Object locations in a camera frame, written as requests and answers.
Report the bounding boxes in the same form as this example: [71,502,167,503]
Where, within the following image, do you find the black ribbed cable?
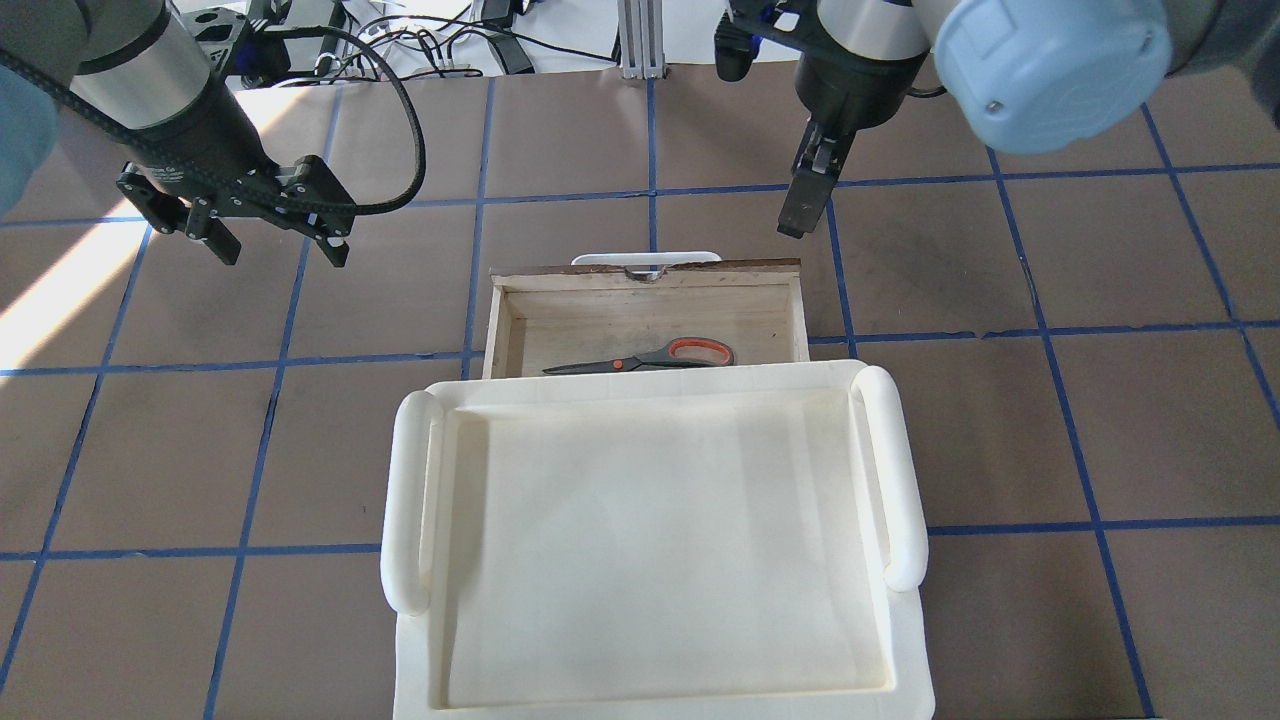
[0,26,428,217]

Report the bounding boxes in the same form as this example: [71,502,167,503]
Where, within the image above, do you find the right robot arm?
[740,1,1277,237]

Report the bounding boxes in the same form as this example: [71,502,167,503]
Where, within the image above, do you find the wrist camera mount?
[180,1,291,88]
[713,1,818,82]

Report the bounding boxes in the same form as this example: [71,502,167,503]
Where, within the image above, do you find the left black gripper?
[116,155,355,268]

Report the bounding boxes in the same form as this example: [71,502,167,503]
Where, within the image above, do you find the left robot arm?
[3,1,355,268]

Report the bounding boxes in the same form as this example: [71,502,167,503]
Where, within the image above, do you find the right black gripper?
[777,51,927,238]

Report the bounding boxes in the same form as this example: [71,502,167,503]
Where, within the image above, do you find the open wooden drawer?
[483,258,810,379]

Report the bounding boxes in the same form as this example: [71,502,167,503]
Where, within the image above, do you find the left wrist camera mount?
[180,1,291,88]

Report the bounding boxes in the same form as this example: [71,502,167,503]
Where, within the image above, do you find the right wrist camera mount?
[713,1,818,82]

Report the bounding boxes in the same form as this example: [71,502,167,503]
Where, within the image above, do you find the white plastic tray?
[381,360,934,719]

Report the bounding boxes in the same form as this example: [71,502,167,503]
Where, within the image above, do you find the white drawer handle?
[570,251,723,266]

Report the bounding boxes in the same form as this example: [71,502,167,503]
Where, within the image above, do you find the black orange scissors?
[541,336,736,375]

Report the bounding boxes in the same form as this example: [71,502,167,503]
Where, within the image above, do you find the aluminium frame post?
[616,0,668,79]

